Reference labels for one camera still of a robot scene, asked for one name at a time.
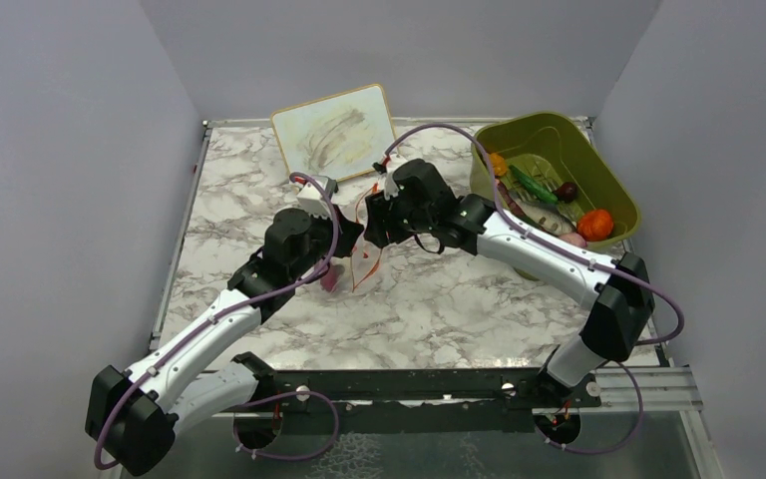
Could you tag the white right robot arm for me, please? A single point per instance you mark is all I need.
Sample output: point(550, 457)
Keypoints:
point(416, 201)

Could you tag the olive green plastic bin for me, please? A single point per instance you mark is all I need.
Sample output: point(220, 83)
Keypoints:
point(554, 149)

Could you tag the magenta toy beet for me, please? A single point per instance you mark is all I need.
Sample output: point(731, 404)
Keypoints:
point(331, 276)

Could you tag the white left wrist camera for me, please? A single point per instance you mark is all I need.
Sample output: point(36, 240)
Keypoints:
point(313, 201)

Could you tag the green toy cucumber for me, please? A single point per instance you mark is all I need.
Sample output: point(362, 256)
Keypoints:
point(543, 194)

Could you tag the yellow framed whiteboard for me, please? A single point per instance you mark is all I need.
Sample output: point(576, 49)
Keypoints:
point(340, 136)

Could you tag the orange toy pumpkin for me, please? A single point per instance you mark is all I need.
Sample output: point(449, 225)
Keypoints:
point(596, 225)

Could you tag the pink toy onion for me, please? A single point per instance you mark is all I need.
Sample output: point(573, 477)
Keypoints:
point(574, 239)

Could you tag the clear zip bag orange zipper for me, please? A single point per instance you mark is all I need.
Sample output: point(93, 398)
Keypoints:
point(366, 258)

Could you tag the dark maroon toy plum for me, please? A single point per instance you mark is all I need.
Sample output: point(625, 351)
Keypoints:
point(566, 192)

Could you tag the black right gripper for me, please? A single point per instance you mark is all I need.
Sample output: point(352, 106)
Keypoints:
point(379, 228)

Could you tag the orange yellow toy pepper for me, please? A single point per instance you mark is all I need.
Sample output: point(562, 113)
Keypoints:
point(499, 165)

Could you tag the silver toy fish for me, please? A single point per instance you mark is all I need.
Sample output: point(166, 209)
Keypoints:
point(543, 217)

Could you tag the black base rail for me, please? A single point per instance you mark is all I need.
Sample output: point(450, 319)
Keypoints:
point(395, 401)

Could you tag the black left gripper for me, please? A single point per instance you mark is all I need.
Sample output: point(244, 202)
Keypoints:
point(348, 233)

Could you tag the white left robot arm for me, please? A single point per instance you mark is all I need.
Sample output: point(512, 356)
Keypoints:
point(132, 414)

